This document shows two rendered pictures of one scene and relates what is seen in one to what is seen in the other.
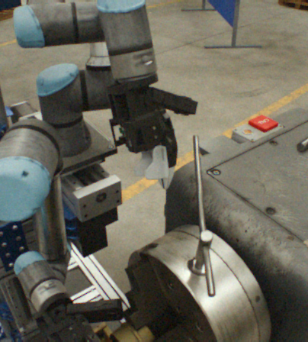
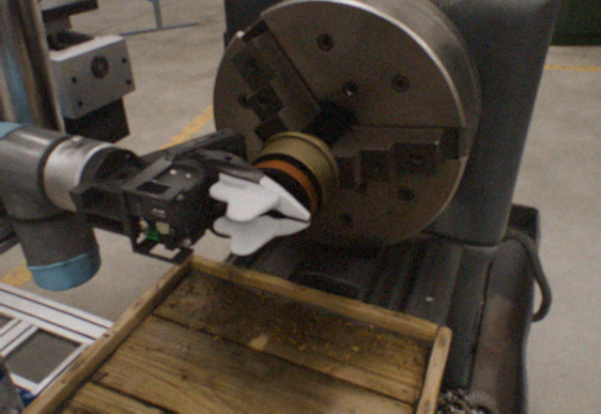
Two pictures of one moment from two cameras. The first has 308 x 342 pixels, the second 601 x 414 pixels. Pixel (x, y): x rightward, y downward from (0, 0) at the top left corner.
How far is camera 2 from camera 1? 0.51 m
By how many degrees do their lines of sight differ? 26
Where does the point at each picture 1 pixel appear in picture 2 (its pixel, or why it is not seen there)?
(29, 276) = (23, 145)
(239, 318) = (453, 51)
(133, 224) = (108, 257)
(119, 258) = (105, 308)
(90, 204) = (84, 80)
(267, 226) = not seen: outside the picture
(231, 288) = (421, 11)
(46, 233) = (25, 92)
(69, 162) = not seen: hidden behind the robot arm
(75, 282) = (42, 355)
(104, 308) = (217, 141)
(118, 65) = not seen: outside the picture
